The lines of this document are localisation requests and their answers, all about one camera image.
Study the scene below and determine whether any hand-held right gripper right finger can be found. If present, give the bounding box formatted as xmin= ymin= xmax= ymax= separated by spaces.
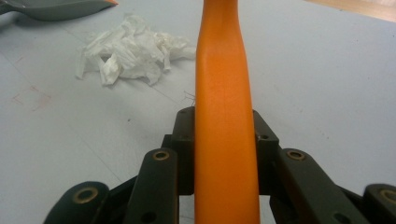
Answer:
xmin=252 ymin=109 xmax=280 ymax=196

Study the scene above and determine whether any wooden table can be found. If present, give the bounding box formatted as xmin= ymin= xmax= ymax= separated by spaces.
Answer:
xmin=304 ymin=0 xmax=396 ymax=23

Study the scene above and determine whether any grey dustpan with orange edge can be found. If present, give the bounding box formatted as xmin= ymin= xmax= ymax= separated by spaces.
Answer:
xmin=0 ymin=0 xmax=120 ymax=22

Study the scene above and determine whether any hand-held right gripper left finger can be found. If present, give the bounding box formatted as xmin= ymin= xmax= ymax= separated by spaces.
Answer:
xmin=162 ymin=106 xmax=196 ymax=196

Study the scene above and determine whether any orange handled grey brush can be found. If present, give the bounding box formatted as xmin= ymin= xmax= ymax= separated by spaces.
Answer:
xmin=193 ymin=0 xmax=262 ymax=224

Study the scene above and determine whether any pile of white paper scraps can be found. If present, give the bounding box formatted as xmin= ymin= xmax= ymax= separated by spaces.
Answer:
xmin=74 ymin=13 xmax=197 ymax=88

